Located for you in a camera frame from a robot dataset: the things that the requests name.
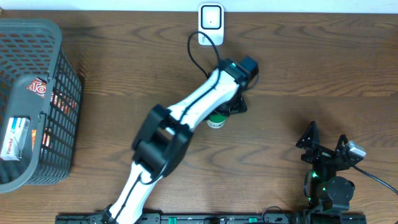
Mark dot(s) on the white barcode scanner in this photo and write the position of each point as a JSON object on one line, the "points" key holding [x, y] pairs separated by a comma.
{"points": [[211, 21]]}

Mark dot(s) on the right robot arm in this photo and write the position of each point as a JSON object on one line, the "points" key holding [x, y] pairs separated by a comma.
{"points": [[328, 194]]}

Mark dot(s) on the grey plastic basket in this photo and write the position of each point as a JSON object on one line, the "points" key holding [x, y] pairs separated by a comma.
{"points": [[32, 48]]}

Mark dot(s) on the white Panadol box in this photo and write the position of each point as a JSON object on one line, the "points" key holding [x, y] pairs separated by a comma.
{"points": [[14, 139]]}

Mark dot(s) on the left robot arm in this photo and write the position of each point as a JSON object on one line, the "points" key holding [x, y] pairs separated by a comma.
{"points": [[165, 134]]}

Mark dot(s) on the green lid jar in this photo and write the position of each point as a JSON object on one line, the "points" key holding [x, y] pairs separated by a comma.
{"points": [[216, 121]]}

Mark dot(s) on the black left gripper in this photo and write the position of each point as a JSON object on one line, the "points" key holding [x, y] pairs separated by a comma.
{"points": [[244, 107]]}

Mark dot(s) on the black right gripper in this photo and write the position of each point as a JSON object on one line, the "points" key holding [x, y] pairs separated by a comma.
{"points": [[321, 152]]}

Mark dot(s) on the red Top chocolate bar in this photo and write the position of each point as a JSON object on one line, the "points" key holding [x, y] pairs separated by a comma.
{"points": [[63, 102]]}

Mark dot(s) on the orange snack packet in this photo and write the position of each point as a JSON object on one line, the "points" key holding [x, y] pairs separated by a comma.
{"points": [[45, 139]]}

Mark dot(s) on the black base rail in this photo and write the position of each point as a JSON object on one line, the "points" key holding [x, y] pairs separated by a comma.
{"points": [[273, 217]]}

